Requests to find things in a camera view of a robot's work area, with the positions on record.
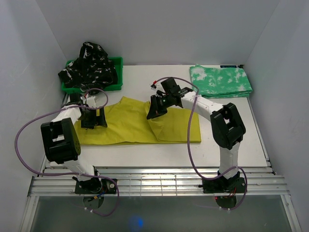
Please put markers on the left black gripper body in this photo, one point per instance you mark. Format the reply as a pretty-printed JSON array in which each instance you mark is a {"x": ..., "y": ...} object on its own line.
[{"x": 90, "y": 119}]

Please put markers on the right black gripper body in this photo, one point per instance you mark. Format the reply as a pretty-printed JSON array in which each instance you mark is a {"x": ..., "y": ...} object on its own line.
[{"x": 165, "y": 100}]

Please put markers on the yellow trousers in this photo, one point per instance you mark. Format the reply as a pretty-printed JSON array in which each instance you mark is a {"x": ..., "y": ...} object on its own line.
[{"x": 127, "y": 123}]

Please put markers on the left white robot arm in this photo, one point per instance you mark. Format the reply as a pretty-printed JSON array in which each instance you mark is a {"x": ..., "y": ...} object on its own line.
[{"x": 61, "y": 143}]

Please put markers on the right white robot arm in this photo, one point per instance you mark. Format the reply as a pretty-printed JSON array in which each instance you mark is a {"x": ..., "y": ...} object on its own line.
[{"x": 227, "y": 127}]

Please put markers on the green white tie-dye folded garment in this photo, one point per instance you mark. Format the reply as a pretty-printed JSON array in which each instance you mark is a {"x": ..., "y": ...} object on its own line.
[{"x": 220, "y": 82}]

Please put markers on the black white patterned garment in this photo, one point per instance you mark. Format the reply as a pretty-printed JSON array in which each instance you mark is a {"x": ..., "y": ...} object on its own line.
[{"x": 92, "y": 69}]

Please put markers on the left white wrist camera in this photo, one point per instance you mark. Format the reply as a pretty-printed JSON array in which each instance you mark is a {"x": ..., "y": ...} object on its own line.
[{"x": 90, "y": 101}]

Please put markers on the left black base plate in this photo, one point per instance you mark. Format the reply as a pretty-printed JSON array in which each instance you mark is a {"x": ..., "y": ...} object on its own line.
[{"x": 96, "y": 186}]

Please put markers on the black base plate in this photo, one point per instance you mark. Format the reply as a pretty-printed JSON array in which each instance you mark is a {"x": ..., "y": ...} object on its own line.
[
  {"x": 96, "y": 186},
  {"x": 223, "y": 185}
]

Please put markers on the aluminium rail frame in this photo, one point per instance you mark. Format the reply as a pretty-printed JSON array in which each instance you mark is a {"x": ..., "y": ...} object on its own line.
[{"x": 169, "y": 169}]

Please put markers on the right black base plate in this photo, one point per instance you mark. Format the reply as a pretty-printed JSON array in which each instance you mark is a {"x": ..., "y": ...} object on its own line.
[{"x": 223, "y": 185}]

